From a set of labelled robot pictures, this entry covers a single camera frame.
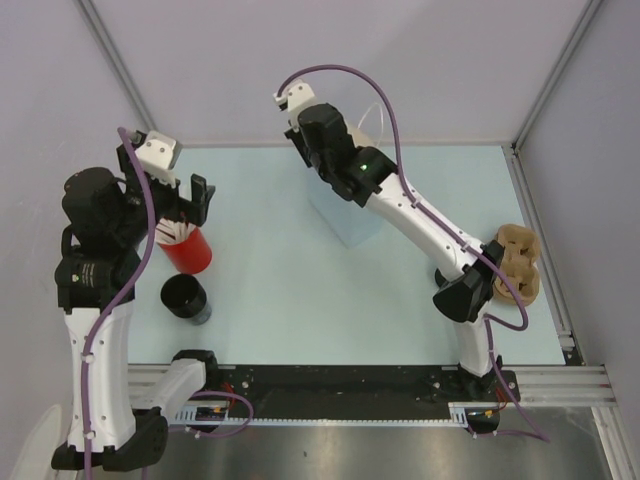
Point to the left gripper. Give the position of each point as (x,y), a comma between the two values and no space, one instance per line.
(180,207)

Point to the light blue paper bag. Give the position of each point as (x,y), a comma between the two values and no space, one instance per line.
(345,215)

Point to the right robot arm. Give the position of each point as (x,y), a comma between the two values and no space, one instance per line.
(467,264)

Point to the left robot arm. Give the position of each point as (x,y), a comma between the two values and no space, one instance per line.
(108,218)

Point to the red straw cup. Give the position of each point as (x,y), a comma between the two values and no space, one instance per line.
(192,256)

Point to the black cup left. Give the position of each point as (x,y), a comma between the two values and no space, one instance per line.
(185,298)

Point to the brown cardboard cup carrier stack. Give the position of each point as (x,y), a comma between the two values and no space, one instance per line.
(521,251)

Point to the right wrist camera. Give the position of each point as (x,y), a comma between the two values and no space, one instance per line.
(295,98)

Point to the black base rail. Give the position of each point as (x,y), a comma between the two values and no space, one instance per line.
(351,391)

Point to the white cable duct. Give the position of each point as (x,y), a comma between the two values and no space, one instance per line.
(446,415)

